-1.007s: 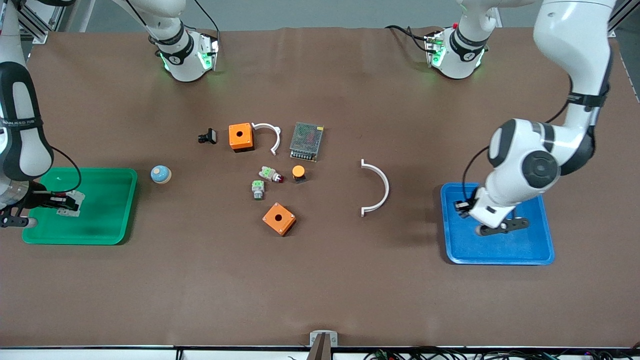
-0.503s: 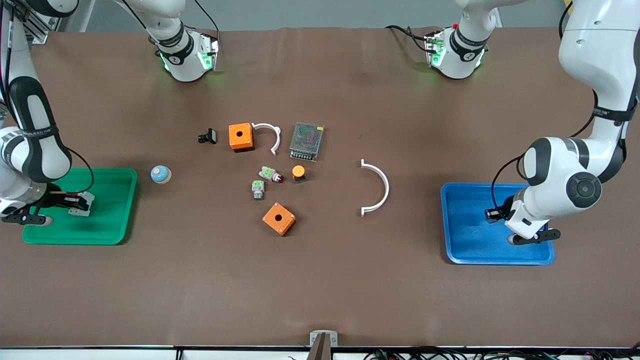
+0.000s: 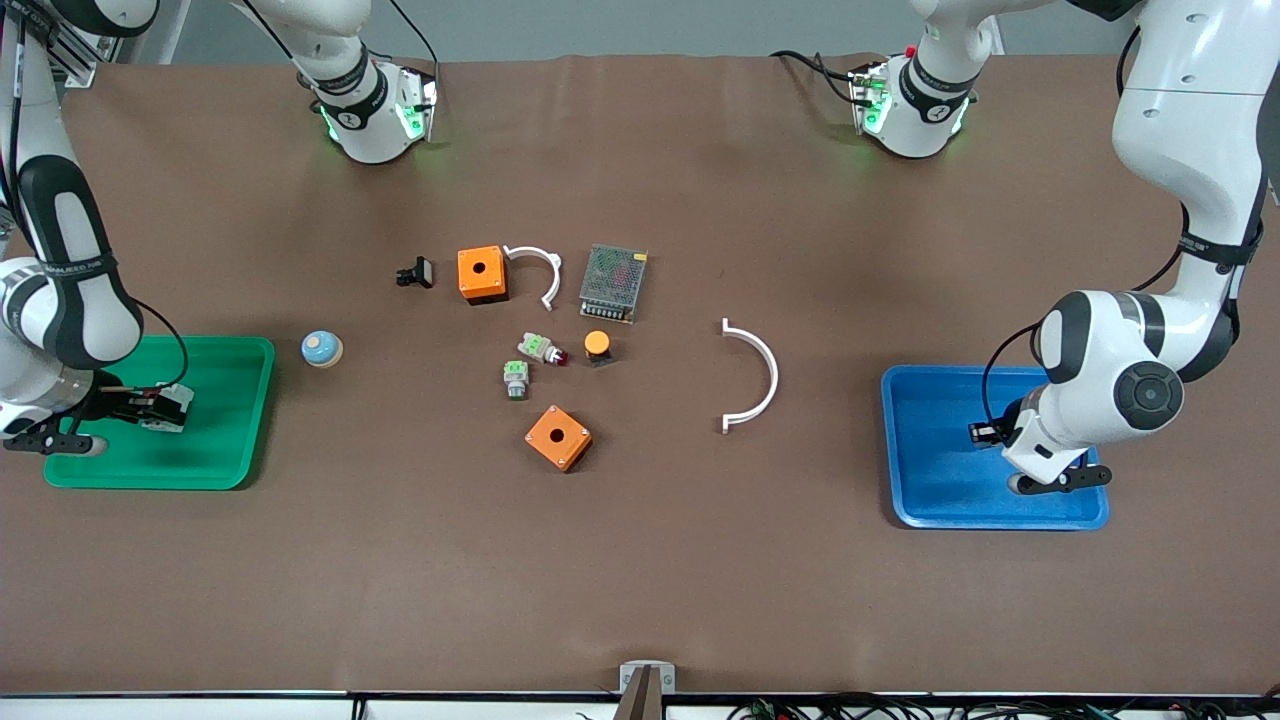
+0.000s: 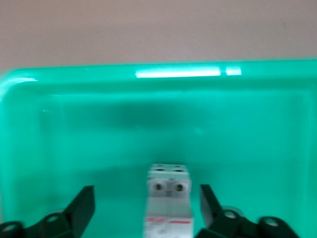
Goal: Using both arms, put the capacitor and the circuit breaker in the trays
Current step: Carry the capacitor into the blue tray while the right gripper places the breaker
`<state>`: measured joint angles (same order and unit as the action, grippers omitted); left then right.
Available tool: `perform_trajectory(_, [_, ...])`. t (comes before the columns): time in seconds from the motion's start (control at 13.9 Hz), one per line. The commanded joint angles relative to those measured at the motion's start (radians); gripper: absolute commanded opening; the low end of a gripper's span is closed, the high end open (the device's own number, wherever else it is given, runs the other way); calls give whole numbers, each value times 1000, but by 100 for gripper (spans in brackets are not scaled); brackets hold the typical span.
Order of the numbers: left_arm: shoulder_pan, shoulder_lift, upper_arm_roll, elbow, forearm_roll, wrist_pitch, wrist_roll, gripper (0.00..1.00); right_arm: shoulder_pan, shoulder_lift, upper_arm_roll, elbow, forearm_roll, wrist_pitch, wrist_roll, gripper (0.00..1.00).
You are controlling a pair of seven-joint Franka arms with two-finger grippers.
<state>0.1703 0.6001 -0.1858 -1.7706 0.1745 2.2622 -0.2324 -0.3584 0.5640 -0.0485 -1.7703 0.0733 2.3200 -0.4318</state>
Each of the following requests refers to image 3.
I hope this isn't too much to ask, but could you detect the white red circuit breaker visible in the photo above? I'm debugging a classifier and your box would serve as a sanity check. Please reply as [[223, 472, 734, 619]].
[[140, 382, 195, 434]]

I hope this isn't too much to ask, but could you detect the blue plastic tray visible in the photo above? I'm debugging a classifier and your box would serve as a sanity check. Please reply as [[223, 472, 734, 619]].
[[880, 365, 1111, 531]]

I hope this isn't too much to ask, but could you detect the green plastic tray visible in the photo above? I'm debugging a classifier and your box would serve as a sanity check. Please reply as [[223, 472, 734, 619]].
[[43, 335, 276, 491]]

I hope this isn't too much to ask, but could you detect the large white half clamp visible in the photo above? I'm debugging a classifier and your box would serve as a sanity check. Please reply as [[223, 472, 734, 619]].
[[721, 318, 781, 435]]

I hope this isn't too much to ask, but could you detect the orange box with dark hole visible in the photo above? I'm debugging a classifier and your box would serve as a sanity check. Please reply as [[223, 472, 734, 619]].
[[457, 245, 509, 306]]

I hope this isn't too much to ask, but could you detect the brown table mat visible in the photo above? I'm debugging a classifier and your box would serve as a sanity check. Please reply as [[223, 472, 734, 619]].
[[0, 52, 1280, 698]]

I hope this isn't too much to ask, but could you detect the metal mesh power supply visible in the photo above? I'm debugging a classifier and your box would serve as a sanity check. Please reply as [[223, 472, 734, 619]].
[[578, 243, 649, 325]]

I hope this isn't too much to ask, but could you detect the orange box with small hole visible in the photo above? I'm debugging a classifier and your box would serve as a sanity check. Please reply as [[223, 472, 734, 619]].
[[524, 404, 593, 473]]

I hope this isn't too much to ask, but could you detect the small white half clamp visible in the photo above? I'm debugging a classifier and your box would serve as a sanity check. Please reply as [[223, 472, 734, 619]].
[[503, 244, 563, 312]]

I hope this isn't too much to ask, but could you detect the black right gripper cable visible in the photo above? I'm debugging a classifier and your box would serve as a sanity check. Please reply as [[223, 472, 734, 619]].
[[132, 298, 192, 391]]

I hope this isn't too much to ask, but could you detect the black cable bundle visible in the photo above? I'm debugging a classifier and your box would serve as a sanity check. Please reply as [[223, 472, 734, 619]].
[[725, 693, 1280, 720]]

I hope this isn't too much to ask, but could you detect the aluminium frame post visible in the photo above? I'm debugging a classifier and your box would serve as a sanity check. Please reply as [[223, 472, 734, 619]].
[[40, 0, 126, 89]]

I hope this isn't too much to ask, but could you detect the black left base cable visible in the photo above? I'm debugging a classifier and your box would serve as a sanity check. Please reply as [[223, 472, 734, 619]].
[[768, 48, 863, 107]]

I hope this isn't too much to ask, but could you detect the black base cable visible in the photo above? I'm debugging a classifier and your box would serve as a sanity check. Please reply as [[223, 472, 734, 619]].
[[768, 48, 863, 107], [385, 0, 442, 71]]

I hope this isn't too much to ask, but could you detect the red tipped push button switch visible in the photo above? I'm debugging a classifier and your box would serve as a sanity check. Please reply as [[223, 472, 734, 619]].
[[517, 332, 570, 367]]

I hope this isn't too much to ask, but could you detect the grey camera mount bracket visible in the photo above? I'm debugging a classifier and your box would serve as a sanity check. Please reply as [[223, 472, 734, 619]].
[[618, 661, 677, 720]]

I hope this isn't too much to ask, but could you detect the black right base cable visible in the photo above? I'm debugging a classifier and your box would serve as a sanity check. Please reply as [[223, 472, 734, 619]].
[[385, 0, 442, 71]]

